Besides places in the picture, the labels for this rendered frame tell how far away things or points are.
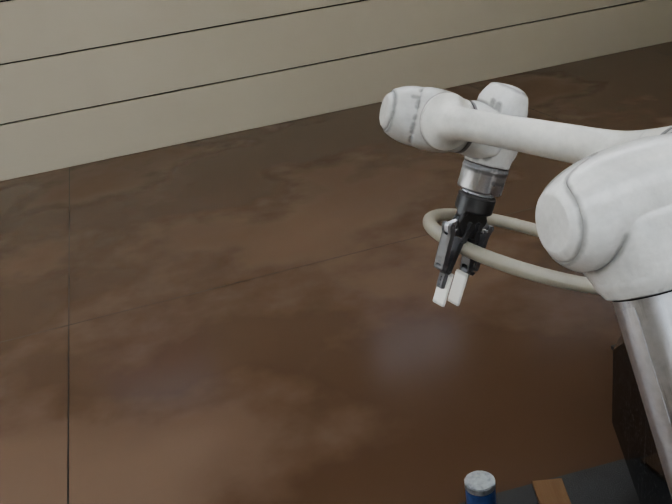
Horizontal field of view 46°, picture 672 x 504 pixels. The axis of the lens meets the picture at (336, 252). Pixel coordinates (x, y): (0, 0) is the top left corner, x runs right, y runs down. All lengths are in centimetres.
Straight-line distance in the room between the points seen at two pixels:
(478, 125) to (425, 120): 11
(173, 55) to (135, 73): 38
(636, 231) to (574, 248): 7
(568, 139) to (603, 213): 37
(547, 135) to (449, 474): 187
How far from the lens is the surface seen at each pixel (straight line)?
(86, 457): 346
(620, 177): 95
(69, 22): 745
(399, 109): 142
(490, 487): 270
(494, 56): 851
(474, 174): 153
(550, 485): 288
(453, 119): 137
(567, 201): 94
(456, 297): 163
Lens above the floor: 193
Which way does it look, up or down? 24 degrees down
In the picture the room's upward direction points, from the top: 8 degrees counter-clockwise
